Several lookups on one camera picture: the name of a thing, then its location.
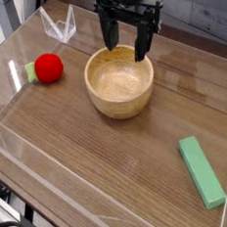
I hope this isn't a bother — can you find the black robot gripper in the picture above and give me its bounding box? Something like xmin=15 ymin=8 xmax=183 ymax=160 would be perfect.
xmin=95 ymin=0 xmax=163 ymax=62

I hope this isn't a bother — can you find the red felt fruit green leaf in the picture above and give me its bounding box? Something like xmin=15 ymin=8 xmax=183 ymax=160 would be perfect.
xmin=24 ymin=53 xmax=64 ymax=84

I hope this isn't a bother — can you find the light wooden bowl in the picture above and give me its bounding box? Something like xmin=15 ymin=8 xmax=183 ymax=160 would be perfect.
xmin=84 ymin=45 xmax=155 ymax=119

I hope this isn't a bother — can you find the green rectangular block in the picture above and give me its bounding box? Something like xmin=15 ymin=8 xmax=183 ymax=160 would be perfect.
xmin=179 ymin=136 xmax=226 ymax=209

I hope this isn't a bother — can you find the clear acrylic corner bracket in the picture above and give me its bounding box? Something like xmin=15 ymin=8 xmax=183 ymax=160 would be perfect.
xmin=39 ymin=6 xmax=76 ymax=44

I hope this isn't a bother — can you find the clear acrylic enclosure wall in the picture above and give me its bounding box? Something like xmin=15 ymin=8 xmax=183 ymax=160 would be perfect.
xmin=0 ymin=8 xmax=227 ymax=227

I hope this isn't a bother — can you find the grey post behind table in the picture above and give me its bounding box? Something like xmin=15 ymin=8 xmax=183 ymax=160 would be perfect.
xmin=0 ymin=0 xmax=21 ymax=38

